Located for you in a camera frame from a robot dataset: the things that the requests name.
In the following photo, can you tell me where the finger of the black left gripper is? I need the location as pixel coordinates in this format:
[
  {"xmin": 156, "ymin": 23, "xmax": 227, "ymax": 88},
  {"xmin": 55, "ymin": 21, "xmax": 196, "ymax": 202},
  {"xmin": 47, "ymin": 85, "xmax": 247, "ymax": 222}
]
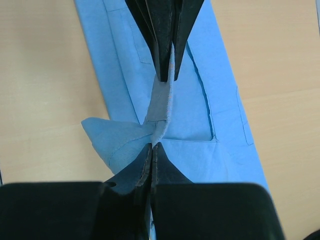
[
  {"xmin": 125, "ymin": 0, "xmax": 174, "ymax": 82},
  {"xmin": 172, "ymin": 0, "xmax": 207, "ymax": 82}
]

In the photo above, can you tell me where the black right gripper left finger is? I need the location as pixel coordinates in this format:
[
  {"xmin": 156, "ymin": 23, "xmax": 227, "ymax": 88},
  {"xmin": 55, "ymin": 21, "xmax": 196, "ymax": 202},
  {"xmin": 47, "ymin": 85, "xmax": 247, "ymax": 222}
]
[{"xmin": 0, "ymin": 144, "xmax": 152, "ymax": 240}]

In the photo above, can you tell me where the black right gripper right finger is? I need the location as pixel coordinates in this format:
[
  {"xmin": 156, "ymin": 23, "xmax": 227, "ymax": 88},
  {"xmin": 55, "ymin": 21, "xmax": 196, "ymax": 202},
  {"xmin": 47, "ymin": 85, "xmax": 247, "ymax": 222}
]
[{"xmin": 151, "ymin": 143, "xmax": 285, "ymax": 240}]

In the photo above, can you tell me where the light blue long sleeve shirt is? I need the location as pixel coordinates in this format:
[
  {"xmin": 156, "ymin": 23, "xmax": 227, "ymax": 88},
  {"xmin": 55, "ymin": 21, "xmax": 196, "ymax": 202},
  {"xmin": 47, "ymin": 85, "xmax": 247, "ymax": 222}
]
[{"xmin": 75, "ymin": 0, "xmax": 268, "ymax": 188}]

